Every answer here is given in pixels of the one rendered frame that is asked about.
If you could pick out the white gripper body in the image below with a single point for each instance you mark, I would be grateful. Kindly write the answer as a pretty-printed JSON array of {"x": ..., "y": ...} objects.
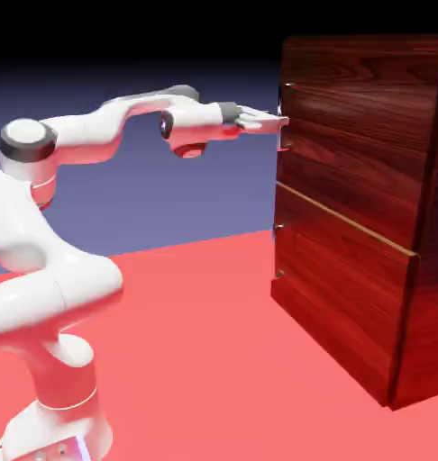
[{"x": 259, "y": 121}]

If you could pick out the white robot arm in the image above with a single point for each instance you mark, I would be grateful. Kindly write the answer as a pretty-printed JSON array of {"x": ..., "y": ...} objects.
[{"x": 42, "y": 252}]

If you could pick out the large dark wood cabinet door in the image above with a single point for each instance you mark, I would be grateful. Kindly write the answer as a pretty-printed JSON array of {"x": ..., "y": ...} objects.
[{"x": 352, "y": 151}]

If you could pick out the dark wood cabinet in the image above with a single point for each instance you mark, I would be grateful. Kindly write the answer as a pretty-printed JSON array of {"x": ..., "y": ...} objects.
[{"x": 356, "y": 201}]

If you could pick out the small dark wood cabinet door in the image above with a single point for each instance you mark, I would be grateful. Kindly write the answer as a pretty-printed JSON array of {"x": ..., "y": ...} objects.
[{"x": 341, "y": 288}]

